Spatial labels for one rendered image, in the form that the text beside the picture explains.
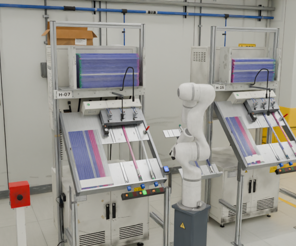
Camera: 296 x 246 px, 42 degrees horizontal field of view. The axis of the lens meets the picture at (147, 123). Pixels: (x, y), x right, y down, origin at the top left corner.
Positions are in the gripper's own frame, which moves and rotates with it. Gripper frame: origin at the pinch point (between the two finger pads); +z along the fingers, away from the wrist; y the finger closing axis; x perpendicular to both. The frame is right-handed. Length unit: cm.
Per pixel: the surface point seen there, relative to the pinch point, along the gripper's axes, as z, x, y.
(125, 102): 14, 65, -16
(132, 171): 21.5, 4.2, -25.7
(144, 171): 21.5, 2.4, -16.2
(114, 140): 22, 33, -32
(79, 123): 22, 53, -57
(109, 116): 14, 51, -33
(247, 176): 59, 1, 103
